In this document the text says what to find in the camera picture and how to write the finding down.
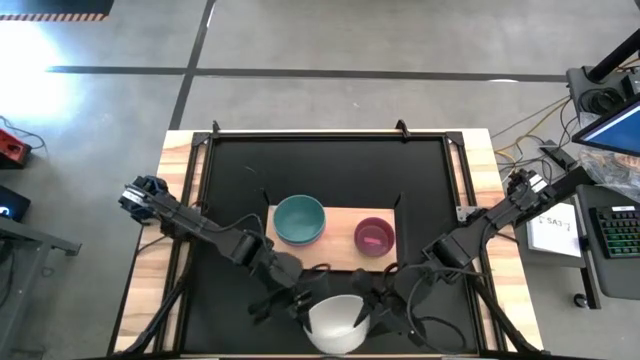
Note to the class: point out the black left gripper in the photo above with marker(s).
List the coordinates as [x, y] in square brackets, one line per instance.
[290, 285]

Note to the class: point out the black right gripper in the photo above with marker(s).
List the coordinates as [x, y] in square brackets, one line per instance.
[382, 295]

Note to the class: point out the white bowl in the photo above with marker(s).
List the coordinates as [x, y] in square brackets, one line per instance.
[335, 325]

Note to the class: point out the pink translucent bowl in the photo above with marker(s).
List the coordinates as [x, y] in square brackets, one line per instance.
[367, 230]

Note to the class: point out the teal green bowl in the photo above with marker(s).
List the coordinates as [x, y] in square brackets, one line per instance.
[299, 217]

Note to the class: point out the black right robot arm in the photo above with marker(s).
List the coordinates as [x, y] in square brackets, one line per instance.
[475, 222]

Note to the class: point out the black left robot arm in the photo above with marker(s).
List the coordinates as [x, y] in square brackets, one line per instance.
[200, 227]

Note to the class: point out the black table mat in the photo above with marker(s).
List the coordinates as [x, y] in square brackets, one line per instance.
[325, 165]

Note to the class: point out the black clamp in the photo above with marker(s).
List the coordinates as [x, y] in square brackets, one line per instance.
[215, 128]
[402, 128]

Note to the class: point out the white paper sign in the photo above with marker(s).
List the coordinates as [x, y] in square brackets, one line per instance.
[552, 235]

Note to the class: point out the black caster wheel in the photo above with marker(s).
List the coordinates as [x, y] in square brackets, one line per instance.
[580, 301]

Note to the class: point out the black slanted bar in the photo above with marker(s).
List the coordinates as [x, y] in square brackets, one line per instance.
[575, 181]

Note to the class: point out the black power strip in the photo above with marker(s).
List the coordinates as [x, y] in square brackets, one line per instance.
[560, 157]

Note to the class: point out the grey desk with keyboard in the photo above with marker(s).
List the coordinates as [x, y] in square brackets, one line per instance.
[625, 275]

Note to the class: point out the backlit black keyboard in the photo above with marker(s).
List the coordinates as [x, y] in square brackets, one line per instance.
[617, 232]

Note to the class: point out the grey metal desk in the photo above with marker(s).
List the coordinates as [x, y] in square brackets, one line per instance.
[30, 237]

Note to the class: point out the clear plastic bag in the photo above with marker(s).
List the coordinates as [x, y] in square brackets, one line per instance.
[610, 172]

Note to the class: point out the black device with light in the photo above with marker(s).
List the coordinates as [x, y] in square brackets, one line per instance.
[12, 205]

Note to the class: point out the monitor with blue screen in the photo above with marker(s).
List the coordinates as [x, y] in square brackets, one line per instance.
[615, 132]

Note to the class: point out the red tool case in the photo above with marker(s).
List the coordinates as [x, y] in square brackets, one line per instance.
[12, 150]

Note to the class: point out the black pole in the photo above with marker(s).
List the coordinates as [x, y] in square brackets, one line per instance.
[615, 57]

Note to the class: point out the black floor mat striped edge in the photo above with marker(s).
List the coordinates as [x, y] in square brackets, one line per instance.
[50, 6]

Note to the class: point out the black metal table frame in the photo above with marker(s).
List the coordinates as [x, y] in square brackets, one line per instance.
[325, 135]

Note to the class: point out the grey base plate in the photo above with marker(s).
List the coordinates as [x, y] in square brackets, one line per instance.
[577, 80]

